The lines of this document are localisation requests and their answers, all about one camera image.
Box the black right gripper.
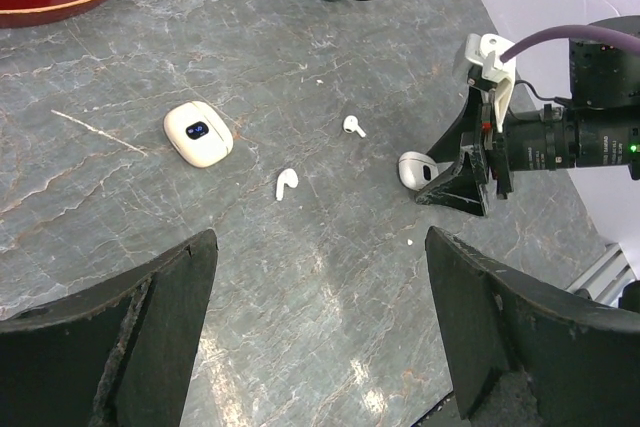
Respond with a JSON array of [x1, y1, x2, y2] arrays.
[[414, 87, 513, 217]]

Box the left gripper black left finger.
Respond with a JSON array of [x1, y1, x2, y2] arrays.
[[1, 229, 218, 426]]

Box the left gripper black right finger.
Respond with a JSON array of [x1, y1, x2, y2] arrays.
[[425, 227, 639, 426]]

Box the white earbud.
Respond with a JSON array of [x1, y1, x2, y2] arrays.
[[275, 168, 299, 201], [342, 115, 367, 138]]

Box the beige earbud charging case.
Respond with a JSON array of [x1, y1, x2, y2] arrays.
[[163, 101, 233, 168]]

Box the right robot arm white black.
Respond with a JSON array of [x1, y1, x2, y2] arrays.
[[398, 16, 639, 217]]

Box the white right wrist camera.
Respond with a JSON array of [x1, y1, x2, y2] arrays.
[[453, 33, 516, 133]]

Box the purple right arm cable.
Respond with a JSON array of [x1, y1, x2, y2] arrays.
[[499, 24, 640, 64]]

